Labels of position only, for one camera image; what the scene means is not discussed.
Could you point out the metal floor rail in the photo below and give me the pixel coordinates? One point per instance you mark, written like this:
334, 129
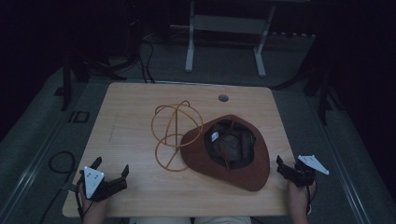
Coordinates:
28, 177
345, 174

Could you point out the person's left hand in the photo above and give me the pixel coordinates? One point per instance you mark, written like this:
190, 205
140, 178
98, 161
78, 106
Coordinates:
95, 210

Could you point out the white metal desk frame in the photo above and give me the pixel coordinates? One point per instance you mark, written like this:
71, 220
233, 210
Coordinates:
230, 25

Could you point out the brown brimmed hat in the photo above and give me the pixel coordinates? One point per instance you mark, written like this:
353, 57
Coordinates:
199, 155

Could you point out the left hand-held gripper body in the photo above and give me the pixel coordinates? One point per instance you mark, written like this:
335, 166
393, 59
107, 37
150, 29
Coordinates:
93, 182

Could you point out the black tripod stand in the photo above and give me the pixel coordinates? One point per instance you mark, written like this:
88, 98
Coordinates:
323, 93

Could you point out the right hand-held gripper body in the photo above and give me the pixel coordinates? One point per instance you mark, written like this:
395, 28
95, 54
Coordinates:
306, 171

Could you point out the person's right hand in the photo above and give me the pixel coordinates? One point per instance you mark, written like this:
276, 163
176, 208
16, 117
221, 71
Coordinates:
298, 202

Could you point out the black rectangular floor frame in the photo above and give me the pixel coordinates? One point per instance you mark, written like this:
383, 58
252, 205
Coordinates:
74, 117

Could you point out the black stand with legs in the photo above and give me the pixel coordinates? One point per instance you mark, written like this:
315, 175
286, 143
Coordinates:
66, 90

